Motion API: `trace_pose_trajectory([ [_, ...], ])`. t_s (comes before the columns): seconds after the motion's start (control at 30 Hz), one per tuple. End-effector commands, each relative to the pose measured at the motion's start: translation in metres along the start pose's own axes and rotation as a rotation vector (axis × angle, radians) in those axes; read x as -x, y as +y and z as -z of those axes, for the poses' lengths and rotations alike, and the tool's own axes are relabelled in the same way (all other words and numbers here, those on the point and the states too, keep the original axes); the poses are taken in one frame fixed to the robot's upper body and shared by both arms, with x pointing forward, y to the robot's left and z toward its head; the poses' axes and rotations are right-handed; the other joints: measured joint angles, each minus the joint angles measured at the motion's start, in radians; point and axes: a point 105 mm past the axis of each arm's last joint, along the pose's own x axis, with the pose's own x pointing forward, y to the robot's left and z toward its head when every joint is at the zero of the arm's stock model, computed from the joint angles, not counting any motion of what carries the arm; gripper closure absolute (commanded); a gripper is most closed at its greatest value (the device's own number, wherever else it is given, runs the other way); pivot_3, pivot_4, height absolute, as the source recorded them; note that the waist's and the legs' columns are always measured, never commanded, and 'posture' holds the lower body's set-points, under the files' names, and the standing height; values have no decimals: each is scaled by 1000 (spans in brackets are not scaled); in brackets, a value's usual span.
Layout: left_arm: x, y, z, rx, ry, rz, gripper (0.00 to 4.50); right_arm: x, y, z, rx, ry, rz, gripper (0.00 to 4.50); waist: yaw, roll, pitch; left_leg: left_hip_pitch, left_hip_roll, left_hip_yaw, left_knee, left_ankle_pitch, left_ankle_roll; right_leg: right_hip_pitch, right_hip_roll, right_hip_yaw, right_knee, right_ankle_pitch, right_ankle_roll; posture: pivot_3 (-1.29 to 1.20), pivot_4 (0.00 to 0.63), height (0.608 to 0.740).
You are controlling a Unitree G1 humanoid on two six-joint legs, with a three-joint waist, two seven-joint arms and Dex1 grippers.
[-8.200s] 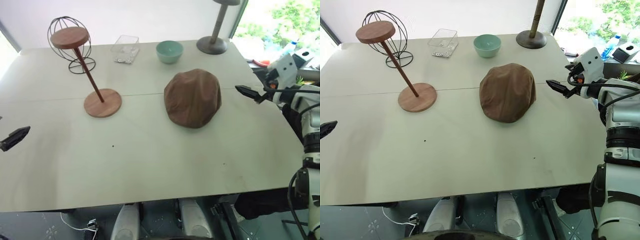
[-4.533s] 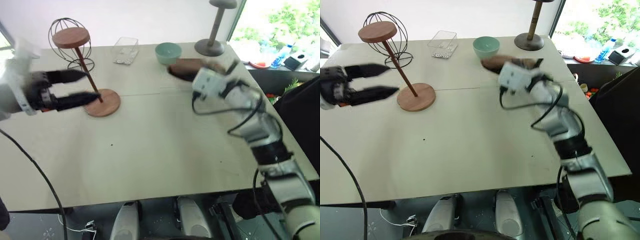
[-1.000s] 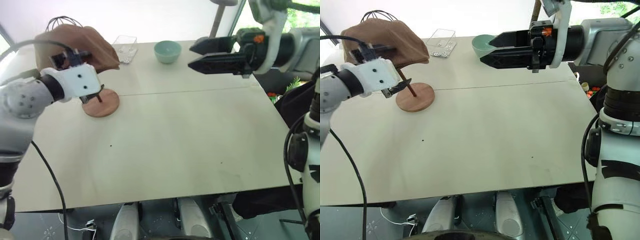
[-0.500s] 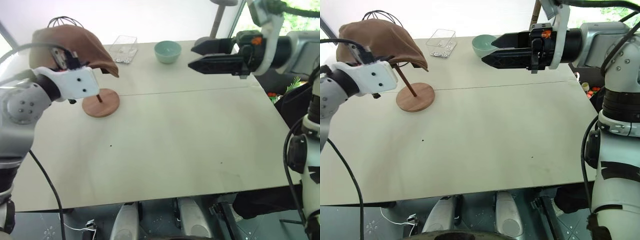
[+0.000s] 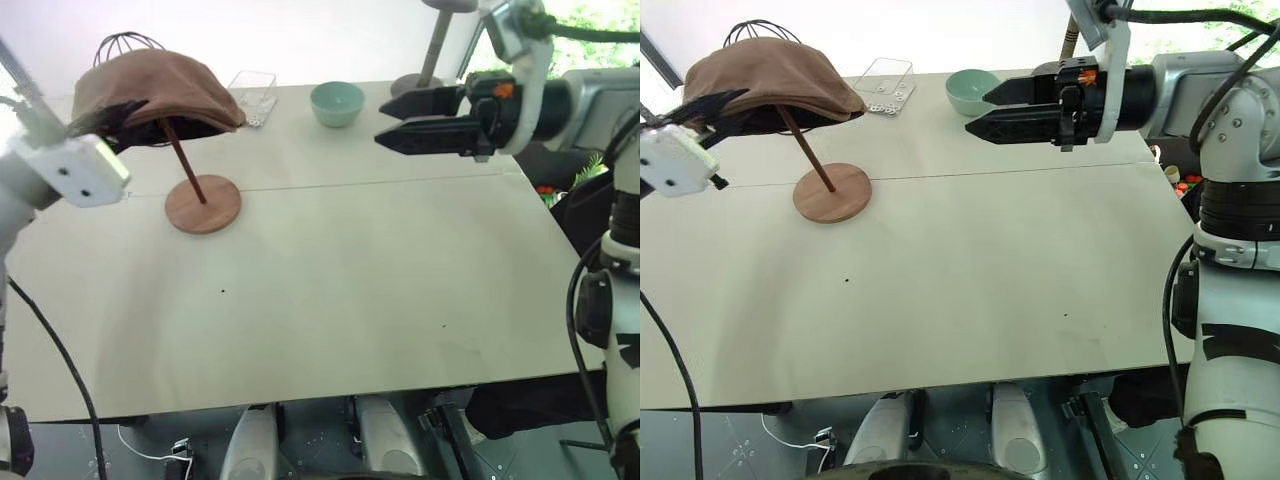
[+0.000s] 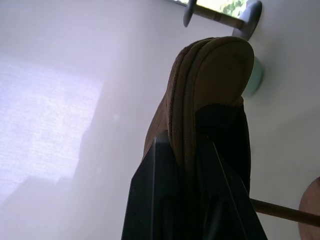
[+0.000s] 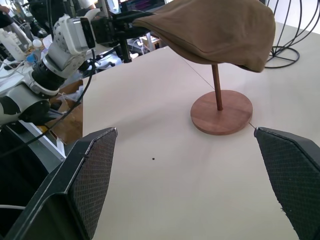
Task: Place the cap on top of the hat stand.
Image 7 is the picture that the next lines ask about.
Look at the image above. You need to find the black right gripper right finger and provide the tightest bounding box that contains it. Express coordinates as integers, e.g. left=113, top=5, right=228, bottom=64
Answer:
left=253, top=126, right=320, bottom=240

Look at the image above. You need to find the brown cardboard box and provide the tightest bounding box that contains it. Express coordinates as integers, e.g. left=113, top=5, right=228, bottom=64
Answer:
left=46, top=79, right=85, bottom=145

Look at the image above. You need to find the white table frame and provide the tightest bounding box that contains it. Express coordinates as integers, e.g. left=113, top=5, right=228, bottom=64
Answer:
left=6, top=119, right=68, bottom=161

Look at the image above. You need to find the brown cap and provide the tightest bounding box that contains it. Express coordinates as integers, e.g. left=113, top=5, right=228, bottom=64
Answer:
left=131, top=0, right=276, bottom=74

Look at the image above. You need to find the computer monitor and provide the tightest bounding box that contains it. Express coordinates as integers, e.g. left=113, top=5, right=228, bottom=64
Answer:
left=117, top=0, right=167, bottom=12

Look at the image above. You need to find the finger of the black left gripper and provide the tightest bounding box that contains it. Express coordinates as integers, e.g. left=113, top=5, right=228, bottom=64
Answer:
left=111, top=10, right=161, bottom=23
left=126, top=24, right=152, bottom=39

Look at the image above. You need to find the thin white cable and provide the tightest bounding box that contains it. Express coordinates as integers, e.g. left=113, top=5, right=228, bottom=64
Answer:
left=0, top=204, right=27, bottom=211

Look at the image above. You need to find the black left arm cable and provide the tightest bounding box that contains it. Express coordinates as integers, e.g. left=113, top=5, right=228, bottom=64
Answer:
left=0, top=47, right=99, bottom=158

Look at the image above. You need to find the wooden hat stand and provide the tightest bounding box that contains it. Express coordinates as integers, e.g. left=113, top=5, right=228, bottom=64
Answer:
left=190, top=63, right=254, bottom=136

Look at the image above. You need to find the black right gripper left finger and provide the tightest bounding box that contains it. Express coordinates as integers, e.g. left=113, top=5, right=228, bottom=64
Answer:
left=3, top=126, right=119, bottom=240

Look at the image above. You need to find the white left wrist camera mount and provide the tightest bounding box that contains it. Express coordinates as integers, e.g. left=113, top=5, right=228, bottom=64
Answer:
left=52, top=8, right=101, bottom=56

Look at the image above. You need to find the white plastic container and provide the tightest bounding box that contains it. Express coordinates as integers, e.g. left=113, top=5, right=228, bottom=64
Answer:
left=0, top=26, right=33, bottom=62

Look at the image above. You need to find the black wire rack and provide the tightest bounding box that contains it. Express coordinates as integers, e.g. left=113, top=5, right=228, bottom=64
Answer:
left=264, top=0, right=320, bottom=69

